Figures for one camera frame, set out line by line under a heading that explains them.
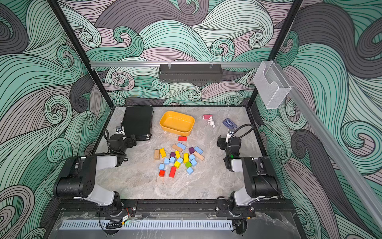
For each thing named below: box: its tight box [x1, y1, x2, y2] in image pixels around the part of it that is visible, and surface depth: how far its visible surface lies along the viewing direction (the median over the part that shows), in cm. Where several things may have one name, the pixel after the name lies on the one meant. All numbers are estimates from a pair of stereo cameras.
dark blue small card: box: [222, 118, 238, 128], surface depth 109 cm
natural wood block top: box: [172, 144, 184, 153], surface depth 97 cm
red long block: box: [169, 166, 177, 178], surface depth 87 cm
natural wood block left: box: [154, 149, 161, 161], surface depth 92 cm
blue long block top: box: [177, 142, 187, 151], surface depth 99 cm
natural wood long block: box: [192, 150, 205, 161], surface depth 94 cm
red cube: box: [158, 169, 166, 178], surface depth 87 cm
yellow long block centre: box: [183, 152, 189, 164], surface depth 92 cm
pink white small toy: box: [202, 114, 216, 129], surface depth 112 cm
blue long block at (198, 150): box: [193, 145, 204, 155], surface depth 96 cm
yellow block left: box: [159, 147, 167, 158], surface depth 94 cm
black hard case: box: [121, 105, 154, 142], surface depth 110 cm
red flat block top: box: [178, 135, 188, 142], surface depth 103 cm
